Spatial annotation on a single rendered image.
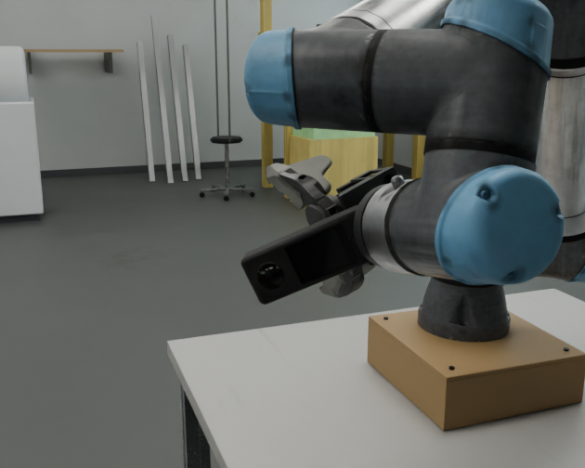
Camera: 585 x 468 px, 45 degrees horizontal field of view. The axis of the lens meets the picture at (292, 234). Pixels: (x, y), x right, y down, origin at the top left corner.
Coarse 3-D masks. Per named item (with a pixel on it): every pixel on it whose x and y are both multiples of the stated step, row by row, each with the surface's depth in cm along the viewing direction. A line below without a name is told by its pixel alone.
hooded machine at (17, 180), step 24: (0, 48) 576; (0, 72) 567; (24, 72) 575; (0, 96) 568; (24, 96) 574; (0, 120) 568; (24, 120) 574; (0, 144) 572; (24, 144) 579; (0, 168) 577; (24, 168) 583; (0, 192) 581; (24, 192) 588; (0, 216) 586; (24, 216) 596
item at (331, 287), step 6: (366, 264) 71; (366, 270) 73; (336, 276) 68; (324, 282) 72; (330, 282) 71; (336, 282) 69; (324, 288) 73; (330, 288) 71; (336, 288) 70; (330, 294) 72; (336, 294) 71
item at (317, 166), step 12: (324, 156) 71; (276, 168) 70; (288, 168) 69; (300, 168) 70; (312, 168) 70; (324, 168) 69; (276, 180) 70; (324, 180) 68; (288, 192) 68; (300, 204) 67
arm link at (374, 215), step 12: (396, 180) 53; (408, 180) 55; (384, 192) 54; (372, 204) 54; (384, 204) 52; (372, 216) 54; (384, 216) 52; (372, 228) 53; (372, 240) 54; (384, 240) 52; (372, 252) 55; (384, 252) 53; (384, 264) 54; (396, 264) 52; (420, 276) 53
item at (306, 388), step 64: (320, 320) 142; (576, 320) 142; (192, 384) 114; (256, 384) 114; (320, 384) 114; (384, 384) 114; (256, 448) 96; (320, 448) 96; (384, 448) 96; (448, 448) 96; (512, 448) 96; (576, 448) 96
